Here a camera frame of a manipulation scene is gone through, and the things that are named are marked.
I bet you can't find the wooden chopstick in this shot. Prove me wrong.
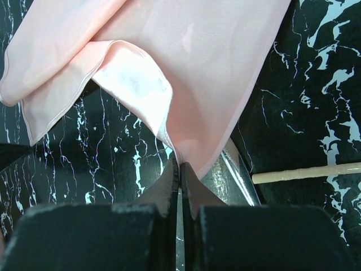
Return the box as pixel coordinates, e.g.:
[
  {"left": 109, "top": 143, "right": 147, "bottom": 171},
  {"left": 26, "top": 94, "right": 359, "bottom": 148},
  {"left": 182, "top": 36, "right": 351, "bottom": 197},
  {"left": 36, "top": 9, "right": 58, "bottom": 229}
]
[{"left": 252, "top": 162, "right": 360, "bottom": 184}]

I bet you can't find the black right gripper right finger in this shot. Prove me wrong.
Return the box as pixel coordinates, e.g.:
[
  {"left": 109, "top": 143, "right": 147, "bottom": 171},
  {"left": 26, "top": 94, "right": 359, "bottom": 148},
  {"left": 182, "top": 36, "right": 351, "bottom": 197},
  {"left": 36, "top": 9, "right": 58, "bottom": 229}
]
[{"left": 180, "top": 163, "right": 354, "bottom": 270}]

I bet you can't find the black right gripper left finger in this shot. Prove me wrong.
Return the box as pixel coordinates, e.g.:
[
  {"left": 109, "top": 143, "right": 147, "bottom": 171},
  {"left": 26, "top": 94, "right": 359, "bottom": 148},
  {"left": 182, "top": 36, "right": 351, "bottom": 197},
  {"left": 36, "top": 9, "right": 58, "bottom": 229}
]
[{"left": 1, "top": 158, "right": 178, "bottom": 270}]

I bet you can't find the pink satin napkin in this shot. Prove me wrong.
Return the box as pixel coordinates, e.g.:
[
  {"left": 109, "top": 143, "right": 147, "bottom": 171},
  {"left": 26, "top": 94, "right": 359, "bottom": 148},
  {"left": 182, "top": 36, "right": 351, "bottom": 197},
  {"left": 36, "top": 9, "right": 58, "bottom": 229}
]
[{"left": 1, "top": 1, "right": 290, "bottom": 178}]

